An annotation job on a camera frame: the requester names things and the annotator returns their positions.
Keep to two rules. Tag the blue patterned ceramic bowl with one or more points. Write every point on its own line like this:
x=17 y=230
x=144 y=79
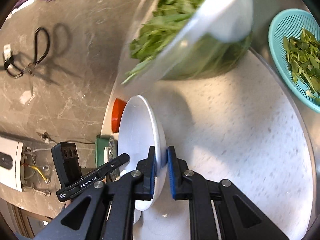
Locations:
x=105 y=149

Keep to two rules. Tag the large white flat plate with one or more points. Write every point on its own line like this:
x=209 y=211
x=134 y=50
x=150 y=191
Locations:
x=137 y=216

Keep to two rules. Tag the white wall appliance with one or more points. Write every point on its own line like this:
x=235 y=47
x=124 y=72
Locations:
x=11 y=170

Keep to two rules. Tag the black handled scissors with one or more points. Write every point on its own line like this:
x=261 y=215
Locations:
x=17 y=65

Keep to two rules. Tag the clear container of greens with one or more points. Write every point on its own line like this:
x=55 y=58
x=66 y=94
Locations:
x=187 y=40

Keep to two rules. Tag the white deep plate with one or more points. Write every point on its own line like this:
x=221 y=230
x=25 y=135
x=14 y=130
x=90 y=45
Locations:
x=139 y=130

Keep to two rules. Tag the teal colander with greens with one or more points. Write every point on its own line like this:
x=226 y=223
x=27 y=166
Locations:
x=293 y=39

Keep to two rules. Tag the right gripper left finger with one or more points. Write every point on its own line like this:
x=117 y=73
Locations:
x=105 y=211

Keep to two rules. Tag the orange plastic bowl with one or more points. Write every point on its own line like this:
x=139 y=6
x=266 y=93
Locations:
x=117 y=111

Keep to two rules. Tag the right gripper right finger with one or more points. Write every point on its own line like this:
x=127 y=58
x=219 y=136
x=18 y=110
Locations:
x=217 y=210

